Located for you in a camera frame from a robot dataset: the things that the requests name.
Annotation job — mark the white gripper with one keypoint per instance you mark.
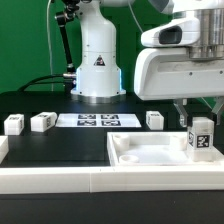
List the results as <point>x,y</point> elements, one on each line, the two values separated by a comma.
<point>168,73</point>

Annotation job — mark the white square table top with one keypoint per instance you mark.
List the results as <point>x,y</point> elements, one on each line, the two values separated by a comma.
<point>153,149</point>

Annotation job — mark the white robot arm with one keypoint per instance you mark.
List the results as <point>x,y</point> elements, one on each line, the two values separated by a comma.
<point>98,78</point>

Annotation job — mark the white sheet with fiducial markers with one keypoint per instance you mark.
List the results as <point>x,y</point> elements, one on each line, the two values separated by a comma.
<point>97,120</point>

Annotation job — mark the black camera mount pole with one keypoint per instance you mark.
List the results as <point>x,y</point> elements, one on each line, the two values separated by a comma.
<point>62,18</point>

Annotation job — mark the white workspace frame wall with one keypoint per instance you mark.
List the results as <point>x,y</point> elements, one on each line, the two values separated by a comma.
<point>110,178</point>

